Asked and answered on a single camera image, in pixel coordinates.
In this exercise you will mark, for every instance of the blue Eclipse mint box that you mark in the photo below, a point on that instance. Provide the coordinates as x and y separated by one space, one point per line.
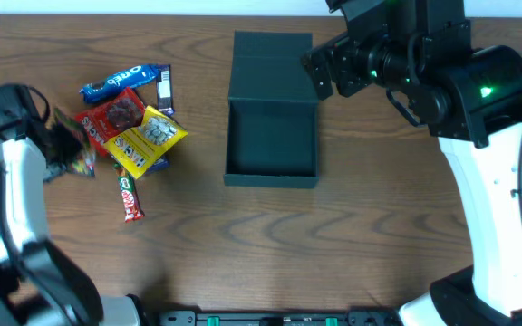
160 164

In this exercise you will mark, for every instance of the red KitKat bar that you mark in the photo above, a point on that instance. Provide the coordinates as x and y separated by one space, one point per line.
132 208

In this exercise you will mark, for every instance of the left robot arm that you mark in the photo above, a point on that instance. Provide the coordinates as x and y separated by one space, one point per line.
39 284

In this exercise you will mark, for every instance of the Haribo gummy bag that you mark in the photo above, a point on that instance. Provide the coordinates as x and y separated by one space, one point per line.
79 154

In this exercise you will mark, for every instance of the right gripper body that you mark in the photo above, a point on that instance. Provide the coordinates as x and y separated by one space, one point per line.
323 69

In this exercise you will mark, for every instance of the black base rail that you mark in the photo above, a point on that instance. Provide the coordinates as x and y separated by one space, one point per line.
350 318

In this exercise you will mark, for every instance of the black box with lid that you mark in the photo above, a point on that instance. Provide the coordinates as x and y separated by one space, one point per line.
272 132

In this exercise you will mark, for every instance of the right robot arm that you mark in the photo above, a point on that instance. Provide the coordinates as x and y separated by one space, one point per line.
470 100

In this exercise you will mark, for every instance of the yellow snack bag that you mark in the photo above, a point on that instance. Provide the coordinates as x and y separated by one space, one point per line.
137 149

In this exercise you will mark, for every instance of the dark purple chocolate bar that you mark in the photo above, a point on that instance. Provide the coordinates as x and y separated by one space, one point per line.
164 91

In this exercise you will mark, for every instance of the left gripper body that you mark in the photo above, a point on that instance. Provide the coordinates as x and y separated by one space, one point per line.
66 148

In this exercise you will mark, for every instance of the red snack bag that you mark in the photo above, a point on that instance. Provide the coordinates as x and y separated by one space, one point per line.
112 118

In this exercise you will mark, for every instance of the blue Oreo cookie pack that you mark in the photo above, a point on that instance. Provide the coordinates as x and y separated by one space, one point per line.
113 85

